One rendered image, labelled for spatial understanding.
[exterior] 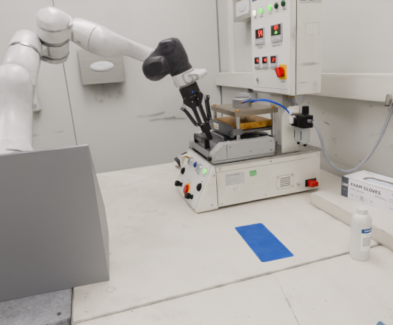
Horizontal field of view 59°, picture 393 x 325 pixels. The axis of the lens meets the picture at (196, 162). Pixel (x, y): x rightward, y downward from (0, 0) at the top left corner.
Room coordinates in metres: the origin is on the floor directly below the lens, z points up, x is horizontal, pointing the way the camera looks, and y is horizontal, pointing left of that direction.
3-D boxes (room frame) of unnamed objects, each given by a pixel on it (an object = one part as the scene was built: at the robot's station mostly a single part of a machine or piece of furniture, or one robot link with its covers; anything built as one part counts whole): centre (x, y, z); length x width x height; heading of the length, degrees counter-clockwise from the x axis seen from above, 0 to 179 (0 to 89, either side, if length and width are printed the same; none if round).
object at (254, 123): (1.44, -0.21, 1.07); 0.22 x 0.17 x 0.10; 16
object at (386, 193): (1.11, -0.62, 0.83); 0.23 x 0.12 x 0.07; 26
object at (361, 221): (0.85, -0.43, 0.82); 0.05 x 0.05 x 0.14
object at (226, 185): (1.43, -0.20, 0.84); 0.53 x 0.37 x 0.17; 106
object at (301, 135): (1.27, -0.39, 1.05); 0.15 x 0.05 x 0.15; 16
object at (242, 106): (1.44, -0.24, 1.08); 0.31 x 0.24 x 0.13; 16
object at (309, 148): (1.46, -0.24, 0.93); 0.46 x 0.35 x 0.01; 106
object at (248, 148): (1.29, -0.17, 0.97); 0.26 x 0.05 x 0.07; 106
